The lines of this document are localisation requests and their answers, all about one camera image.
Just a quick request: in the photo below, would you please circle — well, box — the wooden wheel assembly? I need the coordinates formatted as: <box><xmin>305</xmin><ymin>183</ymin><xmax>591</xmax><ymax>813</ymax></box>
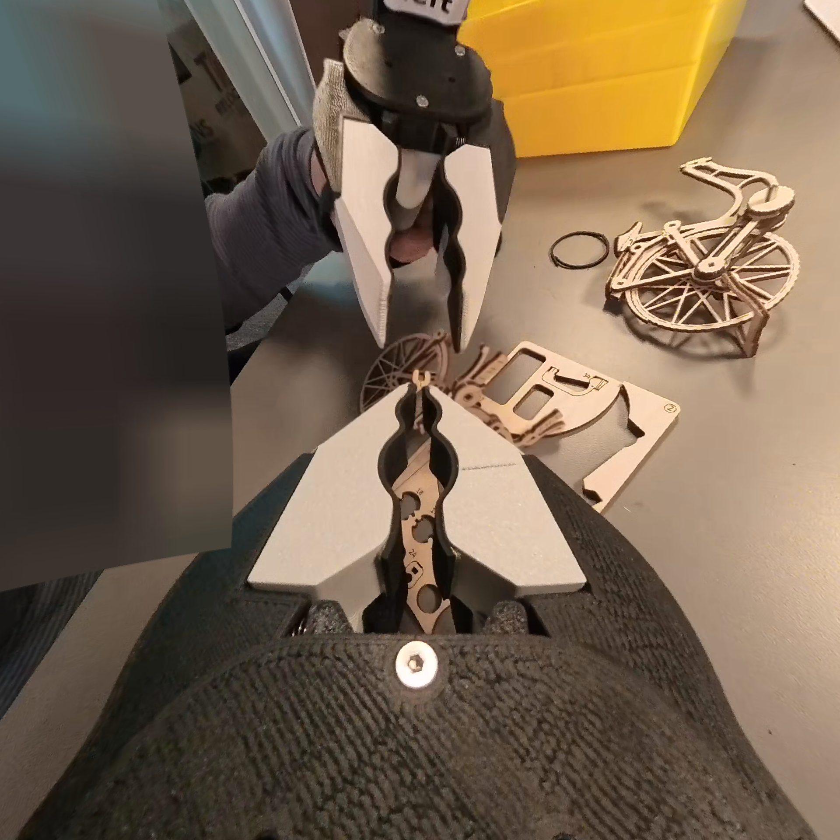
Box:
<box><xmin>361</xmin><ymin>331</ymin><xmax>567</xmax><ymax>450</ymax></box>

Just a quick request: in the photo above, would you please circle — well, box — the perforated wooden parts sheet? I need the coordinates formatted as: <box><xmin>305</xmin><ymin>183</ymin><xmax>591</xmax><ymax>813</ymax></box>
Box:
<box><xmin>392</xmin><ymin>433</ymin><xmax>462</xmax><ymax>636</ymax></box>

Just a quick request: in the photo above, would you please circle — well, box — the small wooden model part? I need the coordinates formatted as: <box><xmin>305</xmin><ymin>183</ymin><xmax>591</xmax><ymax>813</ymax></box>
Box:
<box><xmin>409</xmin><ymin>369</ymin><xmax>436</xmax><ymax>439</ymax></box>

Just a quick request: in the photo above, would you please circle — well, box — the person's left hand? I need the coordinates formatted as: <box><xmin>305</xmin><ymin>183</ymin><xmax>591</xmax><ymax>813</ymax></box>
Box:
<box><xmin>311</xmin><ymin>58</ymin><xmax>437</xmax><ymax>265</ymax></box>

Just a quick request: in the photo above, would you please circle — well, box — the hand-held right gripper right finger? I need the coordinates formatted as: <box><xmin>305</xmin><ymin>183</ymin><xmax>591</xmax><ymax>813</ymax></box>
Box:
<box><xmin>427</xmin><ymin>382</ymin><xmax>588</xmax><ymax>621</ymax></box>

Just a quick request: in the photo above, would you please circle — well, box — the wooden bicycle model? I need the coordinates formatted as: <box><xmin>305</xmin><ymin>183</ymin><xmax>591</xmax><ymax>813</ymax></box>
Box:
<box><xmin>603</xmin><ymin>157</ymin><xmax>803</xmax><ymax>361</ymax></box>

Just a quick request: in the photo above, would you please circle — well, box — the yellow plastic bin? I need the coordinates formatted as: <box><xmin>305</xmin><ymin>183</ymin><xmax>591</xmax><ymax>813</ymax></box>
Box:
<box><xmin>458</xmin><ymin>0</ymin><xmax>753</xmax><ymax>99</ymax></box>
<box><xmin>489</xmin><ymin>62</ymin><xmax>724</xmax><ymax>160</ymax></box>

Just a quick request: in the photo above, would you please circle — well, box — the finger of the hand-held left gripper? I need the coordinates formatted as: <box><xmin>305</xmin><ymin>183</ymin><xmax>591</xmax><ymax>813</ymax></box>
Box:
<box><xmin>433</xmin><ymin>143</ymin><xmax>506</xmax><ymax>352</ymax></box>
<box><xmin>331</xmin><ymin>115</ymin><xmax>401</xmax><ymax>350</ymax></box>

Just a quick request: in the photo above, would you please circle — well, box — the black rubber ring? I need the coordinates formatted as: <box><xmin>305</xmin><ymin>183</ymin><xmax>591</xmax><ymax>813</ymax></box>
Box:
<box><xmin>549</xmin><ymin>229</ymin><xmax>609</xmax><ymax>270</ymax></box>

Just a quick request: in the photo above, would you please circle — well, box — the person's left forearm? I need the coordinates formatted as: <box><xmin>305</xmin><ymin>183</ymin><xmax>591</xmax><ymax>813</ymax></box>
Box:
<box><xmin>203</xmin><ymin>128</ymin><xmax>343</xmax><ymax>352</ymax></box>

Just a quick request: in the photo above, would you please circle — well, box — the cardboard box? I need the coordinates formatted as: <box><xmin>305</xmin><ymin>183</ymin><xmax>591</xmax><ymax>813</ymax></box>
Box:
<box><xmin>168</xmin><ymin>36</ymin><xmax>267</xmax><ymax>182</ymax></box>

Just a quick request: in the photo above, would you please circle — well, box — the wooden parts sheet frame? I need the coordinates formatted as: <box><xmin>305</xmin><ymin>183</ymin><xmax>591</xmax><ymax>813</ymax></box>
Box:
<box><xmin>453</xmin><ymin>340</ymin><xmax>684</xmax><ymax>515</ymax></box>

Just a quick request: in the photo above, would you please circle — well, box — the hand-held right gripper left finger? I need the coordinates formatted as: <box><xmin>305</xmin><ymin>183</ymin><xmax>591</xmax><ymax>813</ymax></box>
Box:
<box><xmin>247</xmin><ymin>382</ymin><xmax>413</xmax><ymax>621</ymax></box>

